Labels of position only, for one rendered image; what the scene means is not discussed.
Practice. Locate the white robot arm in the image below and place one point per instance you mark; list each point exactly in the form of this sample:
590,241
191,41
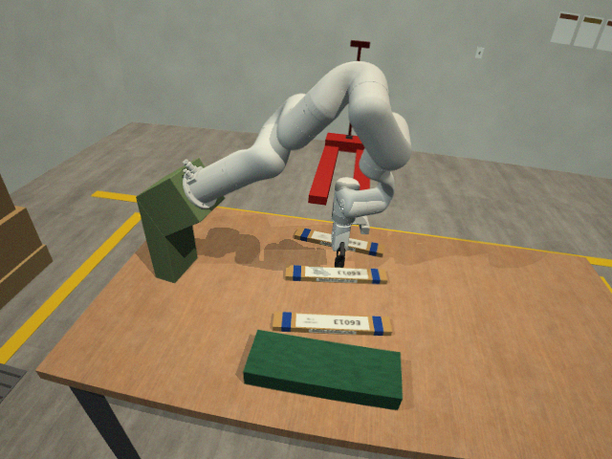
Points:
303,118

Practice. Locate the tan box with blue bands and white label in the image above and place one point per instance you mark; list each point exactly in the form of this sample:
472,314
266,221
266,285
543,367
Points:
338,275
324,238
331,324

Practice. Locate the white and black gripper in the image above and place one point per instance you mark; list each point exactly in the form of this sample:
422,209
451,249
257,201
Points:
340,240

